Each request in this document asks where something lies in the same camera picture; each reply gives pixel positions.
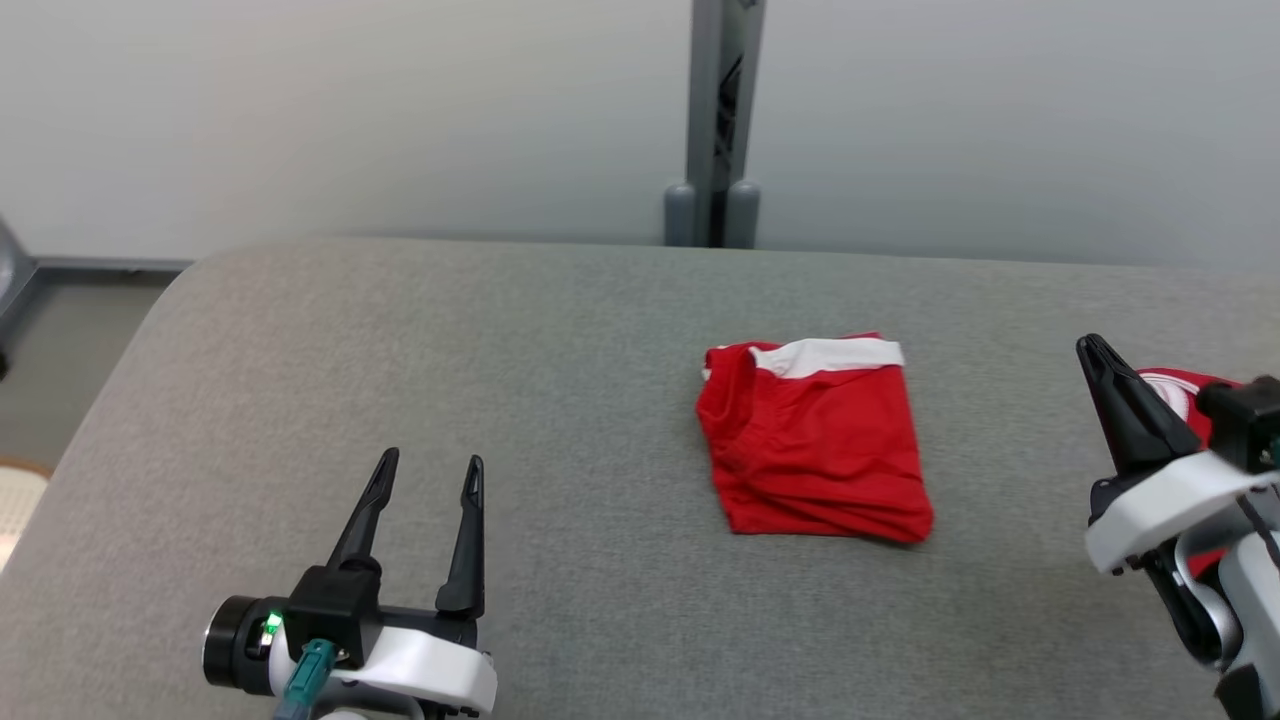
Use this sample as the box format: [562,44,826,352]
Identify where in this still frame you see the grey partition post with feet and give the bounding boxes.
[663,0,769,249]

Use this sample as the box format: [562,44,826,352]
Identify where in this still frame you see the red shorts with white stripe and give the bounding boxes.
[695,333,936,546]

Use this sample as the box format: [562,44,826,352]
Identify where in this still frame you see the red jersey with white sleeves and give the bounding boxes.
[1135,368,1246,581]

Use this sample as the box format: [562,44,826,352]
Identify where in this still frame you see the left camera cable teal plug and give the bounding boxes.
[272,638,338,720]

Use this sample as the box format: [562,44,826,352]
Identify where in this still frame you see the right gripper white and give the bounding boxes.
[1075,335,1280,671]

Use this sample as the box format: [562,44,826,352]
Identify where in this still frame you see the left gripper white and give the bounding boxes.
[320,447,499,720]

